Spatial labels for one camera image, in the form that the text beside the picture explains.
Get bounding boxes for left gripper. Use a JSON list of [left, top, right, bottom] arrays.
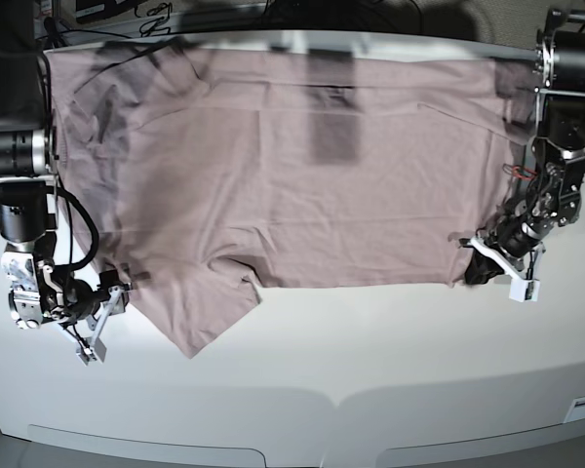
[[459, 214, 546, 286]]

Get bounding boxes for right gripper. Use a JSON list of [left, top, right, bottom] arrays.
[[56, 270, 132, 351]]

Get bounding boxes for pink T-shirt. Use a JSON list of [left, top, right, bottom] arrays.
[[49, 43, 534, 357]]

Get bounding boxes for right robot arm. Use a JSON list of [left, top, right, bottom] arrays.
[[0, 51, 130, 364]]

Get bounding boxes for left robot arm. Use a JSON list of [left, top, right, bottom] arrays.
[[461, 8, 585, 286]]

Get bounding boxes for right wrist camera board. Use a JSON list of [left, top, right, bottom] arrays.
[[76, 338, 107, 366]]

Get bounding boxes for black cables behind table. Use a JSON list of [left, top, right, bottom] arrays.
[[38, 0, 186, 50]]

